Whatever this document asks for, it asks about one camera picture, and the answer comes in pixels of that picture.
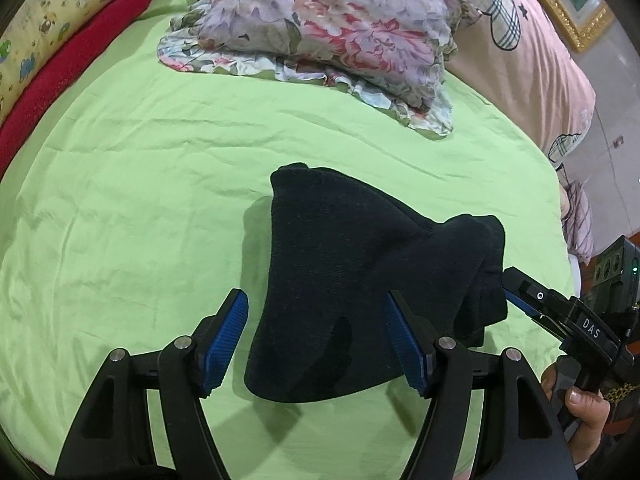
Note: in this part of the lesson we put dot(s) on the yellow cartoon print pillow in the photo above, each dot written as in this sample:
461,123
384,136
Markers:
50,15

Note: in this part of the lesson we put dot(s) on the red towel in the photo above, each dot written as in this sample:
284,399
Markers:
75,55

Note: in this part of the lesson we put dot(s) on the person's right hand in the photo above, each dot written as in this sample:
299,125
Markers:
585,410

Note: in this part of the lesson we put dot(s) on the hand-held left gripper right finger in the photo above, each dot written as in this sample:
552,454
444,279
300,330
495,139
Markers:
400,340

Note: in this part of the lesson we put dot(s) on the green bed sheet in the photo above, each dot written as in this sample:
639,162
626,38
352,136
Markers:
150,185

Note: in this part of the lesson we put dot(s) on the floral ruffled cloth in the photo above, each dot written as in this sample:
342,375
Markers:
325,20

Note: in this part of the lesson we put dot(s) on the black knit pants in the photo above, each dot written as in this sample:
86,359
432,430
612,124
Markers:
325,260

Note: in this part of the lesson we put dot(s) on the pink plaid pillow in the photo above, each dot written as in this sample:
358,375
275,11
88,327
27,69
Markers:
577,220

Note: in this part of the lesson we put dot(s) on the gold framed flower painting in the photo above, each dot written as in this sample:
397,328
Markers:
565,5

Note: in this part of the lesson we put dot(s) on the person's right forearm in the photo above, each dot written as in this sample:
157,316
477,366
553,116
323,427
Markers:
625,410

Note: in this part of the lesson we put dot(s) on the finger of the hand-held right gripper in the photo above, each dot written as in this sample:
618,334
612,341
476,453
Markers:
537,294
522,305

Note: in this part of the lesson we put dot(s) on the wall socket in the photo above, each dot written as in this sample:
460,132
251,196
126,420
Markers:
619,142

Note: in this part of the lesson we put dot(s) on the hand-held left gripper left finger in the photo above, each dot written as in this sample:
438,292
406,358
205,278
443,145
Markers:
227,340

